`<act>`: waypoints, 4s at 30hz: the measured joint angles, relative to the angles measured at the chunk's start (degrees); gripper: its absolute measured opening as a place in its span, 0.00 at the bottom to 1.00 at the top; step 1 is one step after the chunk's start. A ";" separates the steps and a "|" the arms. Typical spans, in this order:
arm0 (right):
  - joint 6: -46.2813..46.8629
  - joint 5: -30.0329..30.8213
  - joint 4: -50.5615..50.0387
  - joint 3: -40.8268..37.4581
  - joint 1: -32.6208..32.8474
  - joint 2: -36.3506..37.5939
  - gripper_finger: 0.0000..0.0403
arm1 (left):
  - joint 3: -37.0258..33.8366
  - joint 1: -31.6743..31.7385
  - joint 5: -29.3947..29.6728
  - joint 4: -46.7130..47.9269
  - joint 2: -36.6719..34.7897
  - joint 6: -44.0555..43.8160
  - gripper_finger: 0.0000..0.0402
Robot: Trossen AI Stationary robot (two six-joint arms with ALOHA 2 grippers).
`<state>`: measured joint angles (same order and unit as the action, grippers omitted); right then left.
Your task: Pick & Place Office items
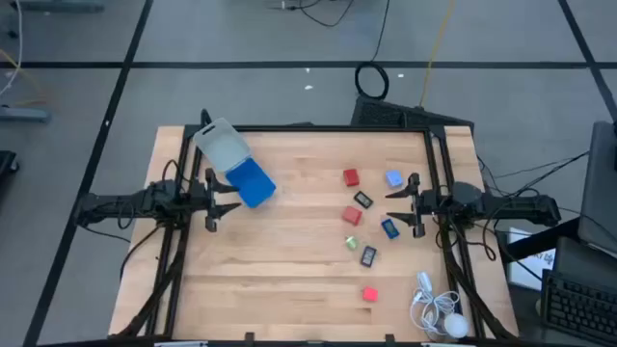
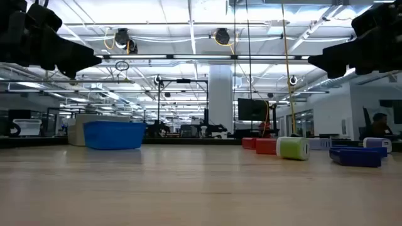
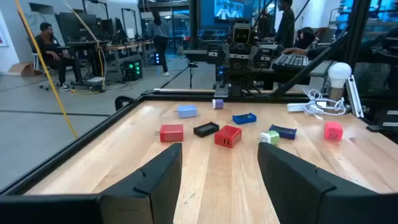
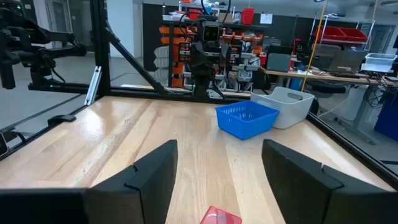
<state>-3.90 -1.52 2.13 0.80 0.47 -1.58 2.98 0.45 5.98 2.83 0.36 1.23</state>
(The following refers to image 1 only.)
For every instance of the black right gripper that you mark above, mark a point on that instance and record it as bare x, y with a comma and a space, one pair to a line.
426, 202

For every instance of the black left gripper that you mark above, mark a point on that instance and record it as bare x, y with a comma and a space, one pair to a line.
195, 197

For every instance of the light blue charger block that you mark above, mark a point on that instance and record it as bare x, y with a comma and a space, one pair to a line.
394, 178

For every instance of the black digital clock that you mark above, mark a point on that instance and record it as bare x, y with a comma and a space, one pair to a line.
363, 199

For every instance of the red usb charger block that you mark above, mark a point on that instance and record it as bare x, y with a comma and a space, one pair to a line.
352, 215
351, 177

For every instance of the dark blue digital clock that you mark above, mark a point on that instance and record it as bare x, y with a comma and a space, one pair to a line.
368, 256

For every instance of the green and white canister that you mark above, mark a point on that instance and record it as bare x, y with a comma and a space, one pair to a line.
352, 243

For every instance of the bright red charger block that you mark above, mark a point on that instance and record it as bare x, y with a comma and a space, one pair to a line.
370, 294

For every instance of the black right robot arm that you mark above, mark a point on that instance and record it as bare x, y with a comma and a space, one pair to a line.
520, 207

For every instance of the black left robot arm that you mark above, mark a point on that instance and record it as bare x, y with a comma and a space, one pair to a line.
120, 205

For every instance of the blue plastic mesh basket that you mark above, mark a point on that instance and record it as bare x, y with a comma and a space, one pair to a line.
250, 183

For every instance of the white round puck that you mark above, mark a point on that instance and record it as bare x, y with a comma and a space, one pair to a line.
455, 326

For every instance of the white paper sheet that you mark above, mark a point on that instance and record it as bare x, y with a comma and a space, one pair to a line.
530, 270

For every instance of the black desk device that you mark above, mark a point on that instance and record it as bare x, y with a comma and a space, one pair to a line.
583, 262

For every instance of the black computer keyboard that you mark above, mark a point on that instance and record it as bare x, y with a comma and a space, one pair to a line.
578, 303

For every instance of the grey desk foot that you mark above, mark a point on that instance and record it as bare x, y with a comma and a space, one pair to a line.
24, 114
58, 6

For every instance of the black chair base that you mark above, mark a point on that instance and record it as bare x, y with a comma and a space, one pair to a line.
7, 166

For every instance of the black aluminium table frame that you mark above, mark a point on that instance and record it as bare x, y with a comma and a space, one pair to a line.
337, 128

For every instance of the black frame clamp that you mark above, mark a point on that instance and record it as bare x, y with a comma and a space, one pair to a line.
249, 337
389, 338

